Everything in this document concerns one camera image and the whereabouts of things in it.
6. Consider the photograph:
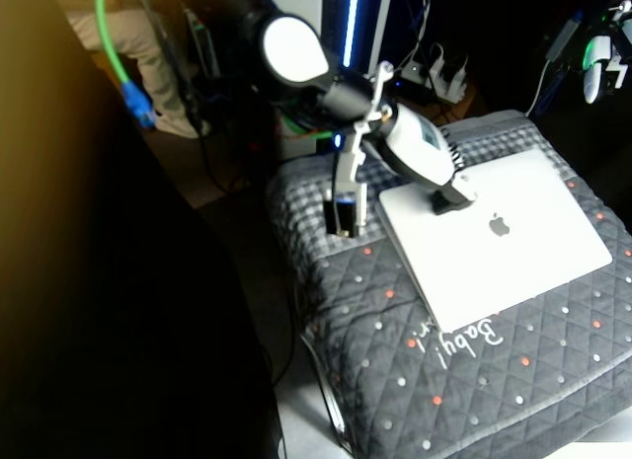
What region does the silver laptop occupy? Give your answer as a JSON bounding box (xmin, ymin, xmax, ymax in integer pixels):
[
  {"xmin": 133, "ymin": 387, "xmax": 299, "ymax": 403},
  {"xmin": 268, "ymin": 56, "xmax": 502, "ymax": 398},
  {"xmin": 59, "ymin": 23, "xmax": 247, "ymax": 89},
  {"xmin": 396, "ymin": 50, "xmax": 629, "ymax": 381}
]
[{"xmin": 377, "ymin": 147, "xmax": 613, "ymax": 335}]

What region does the grey quilt with dots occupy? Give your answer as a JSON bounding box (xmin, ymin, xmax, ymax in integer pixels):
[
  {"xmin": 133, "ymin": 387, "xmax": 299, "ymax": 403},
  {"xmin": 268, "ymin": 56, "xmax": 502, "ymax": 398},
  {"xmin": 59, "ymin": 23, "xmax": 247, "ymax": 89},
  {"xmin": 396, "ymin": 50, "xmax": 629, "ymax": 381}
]
[{"xmin": 266, "ymin": 108, "xmax": 632, "ymax": 459}]

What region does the white pillar with blue light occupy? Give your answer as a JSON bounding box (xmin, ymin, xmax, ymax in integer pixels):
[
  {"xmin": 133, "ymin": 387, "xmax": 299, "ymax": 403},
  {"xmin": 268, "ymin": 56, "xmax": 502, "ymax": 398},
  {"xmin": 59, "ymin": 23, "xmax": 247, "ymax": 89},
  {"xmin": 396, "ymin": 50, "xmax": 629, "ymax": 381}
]
[{"xmin": 320, "ymin": 0, "xmax": 391, "ymax": 73}]

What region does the person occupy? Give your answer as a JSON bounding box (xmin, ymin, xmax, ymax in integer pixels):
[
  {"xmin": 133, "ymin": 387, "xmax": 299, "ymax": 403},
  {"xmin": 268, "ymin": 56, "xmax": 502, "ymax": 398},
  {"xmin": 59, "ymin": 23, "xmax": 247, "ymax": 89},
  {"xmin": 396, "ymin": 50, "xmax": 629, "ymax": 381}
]
[{"xmin": 63, "ymin": 0, "xmax": 213, "ymax": 140}]

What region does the white cable with grey plug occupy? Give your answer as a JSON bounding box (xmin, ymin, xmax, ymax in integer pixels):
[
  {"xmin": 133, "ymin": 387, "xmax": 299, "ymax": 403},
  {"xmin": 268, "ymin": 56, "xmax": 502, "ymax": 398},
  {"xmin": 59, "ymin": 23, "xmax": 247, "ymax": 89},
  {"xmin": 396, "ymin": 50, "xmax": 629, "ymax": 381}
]
[{"xmin": 525, "ymin": 4, "xmax": 587, "ymax": 117}]

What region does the green cable with blue plug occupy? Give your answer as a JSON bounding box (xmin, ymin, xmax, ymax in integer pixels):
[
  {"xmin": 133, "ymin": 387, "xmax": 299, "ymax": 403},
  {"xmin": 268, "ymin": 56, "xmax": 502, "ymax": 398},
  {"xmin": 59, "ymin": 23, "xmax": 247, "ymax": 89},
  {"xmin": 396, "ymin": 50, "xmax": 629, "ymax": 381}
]
[{"xmin": 93, "ymin": 0, "xmax": 159, "ymax": 130}]

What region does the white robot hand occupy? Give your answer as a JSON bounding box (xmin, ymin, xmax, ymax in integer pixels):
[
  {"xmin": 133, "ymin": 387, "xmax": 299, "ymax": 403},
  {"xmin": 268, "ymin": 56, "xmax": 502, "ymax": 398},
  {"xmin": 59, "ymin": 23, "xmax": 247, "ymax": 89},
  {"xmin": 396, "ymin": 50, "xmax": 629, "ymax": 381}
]
[
  {"xmin": 382, "ymin": 105, "xmax": 479, "ymax": 217},
  {"xmin": 581, "ymin": 33, "xmax": 632, "ymax": 106}
]

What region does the white power strip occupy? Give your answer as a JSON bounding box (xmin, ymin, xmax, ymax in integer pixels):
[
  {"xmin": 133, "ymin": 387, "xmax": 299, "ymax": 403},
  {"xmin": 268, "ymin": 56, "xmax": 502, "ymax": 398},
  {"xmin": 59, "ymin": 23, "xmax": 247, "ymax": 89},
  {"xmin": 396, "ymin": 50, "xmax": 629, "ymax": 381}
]
[{"xmin": 399, "ymin": 41, "xmax": 470, "ymax": 105}]

